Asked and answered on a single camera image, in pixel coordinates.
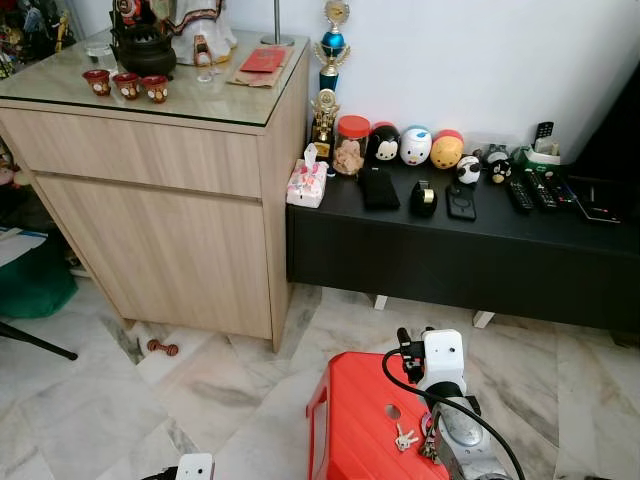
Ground silver keys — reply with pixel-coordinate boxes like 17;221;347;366
393;410;442;463

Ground red plastic stool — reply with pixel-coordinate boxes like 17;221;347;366
306;351;473;480

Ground black low tv console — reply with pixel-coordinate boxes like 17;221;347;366
286;158;640;337

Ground black tape dispenser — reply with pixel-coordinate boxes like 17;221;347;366
409;180;439;218

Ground black phone case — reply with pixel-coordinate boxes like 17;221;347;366
445;183;478;223

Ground black wallet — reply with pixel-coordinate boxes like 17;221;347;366
357;167;402;212

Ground small panda figure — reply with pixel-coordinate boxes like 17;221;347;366
456;155;483;186

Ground black remote control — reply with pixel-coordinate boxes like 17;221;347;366
505;175;536;214
526;170;561;210

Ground pink tissue pack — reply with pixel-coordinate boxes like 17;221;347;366
286;144;330;209

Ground small black white figure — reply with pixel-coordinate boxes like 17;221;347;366
485;149;514;185

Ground yellow red plush toy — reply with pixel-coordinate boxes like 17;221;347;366
431;129;466;170

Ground white blue plush toy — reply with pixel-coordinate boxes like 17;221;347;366
400;126;435;168

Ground black mouse plush toy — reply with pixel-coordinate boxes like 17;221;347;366
368;122;403;167

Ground snack jar red lid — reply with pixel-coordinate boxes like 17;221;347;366
332;115;372;178

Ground black flat tablet device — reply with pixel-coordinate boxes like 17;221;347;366
574;177;627;224

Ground black remote in white holder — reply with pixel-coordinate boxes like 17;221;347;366
524;121;564;167

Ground small red dumbbell toy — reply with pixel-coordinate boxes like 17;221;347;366
147;339;182;359

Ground small gold trophy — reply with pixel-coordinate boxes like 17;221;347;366
310;88;342;160

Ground light wooden cabinet glass top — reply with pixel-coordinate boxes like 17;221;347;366
0;28;312;352

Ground black television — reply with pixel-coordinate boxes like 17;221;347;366
568;58;640;187

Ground tall blue gold trophy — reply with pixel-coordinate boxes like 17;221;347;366
314;0;352;92

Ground red envelope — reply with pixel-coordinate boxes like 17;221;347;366
238;46;289;75

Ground metal lamp stand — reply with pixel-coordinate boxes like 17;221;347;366
261;0;297;48

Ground small red cup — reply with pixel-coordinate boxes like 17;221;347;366
141;75;171;104
82;69;112;97
111;72;142;101

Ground black pole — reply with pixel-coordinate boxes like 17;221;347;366
0;320;80;362

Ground green cushion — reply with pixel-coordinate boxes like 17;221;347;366
0;234;79;320

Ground white robed figurine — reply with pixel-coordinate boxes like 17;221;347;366
164;0;239;67

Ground black incense burner pot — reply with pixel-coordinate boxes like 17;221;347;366
109;15;180;80

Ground clear glass dish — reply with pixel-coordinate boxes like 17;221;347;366
84;40;117;60

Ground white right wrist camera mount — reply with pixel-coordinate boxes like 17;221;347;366
419;329;468;392

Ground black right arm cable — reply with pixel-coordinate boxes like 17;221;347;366
381;347;527;480

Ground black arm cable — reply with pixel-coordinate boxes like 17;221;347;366
381;347;527;480
140;465;181;480

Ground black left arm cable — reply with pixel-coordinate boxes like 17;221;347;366
140;465;181;480

